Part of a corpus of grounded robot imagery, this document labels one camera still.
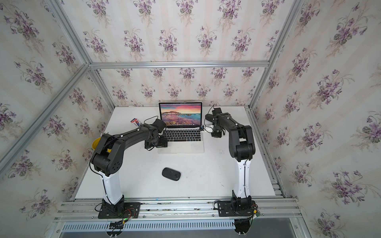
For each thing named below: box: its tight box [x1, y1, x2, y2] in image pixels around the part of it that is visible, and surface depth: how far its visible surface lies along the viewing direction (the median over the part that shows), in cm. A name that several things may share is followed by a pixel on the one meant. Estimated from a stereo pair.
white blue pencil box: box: [129, 117, 141, 128], surface depth 110 cm
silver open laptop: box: [157, 101, 205, 154], surface depth 103 cm
